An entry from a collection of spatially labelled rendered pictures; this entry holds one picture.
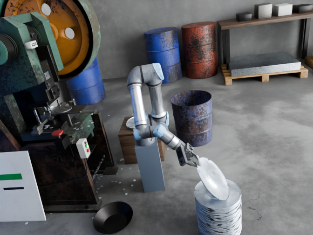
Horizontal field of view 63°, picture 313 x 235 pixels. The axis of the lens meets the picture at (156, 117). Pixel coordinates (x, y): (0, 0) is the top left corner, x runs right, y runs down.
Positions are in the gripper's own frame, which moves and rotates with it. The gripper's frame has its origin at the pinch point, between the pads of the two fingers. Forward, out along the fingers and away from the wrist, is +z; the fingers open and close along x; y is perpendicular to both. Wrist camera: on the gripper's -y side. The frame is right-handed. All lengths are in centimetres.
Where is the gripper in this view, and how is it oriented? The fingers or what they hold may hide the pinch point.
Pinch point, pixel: (199, 166)
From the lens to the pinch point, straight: 161.6
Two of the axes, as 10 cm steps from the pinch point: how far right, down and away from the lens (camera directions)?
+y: 1.7, -4.6, 8.7
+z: 7.5, 6.3, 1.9
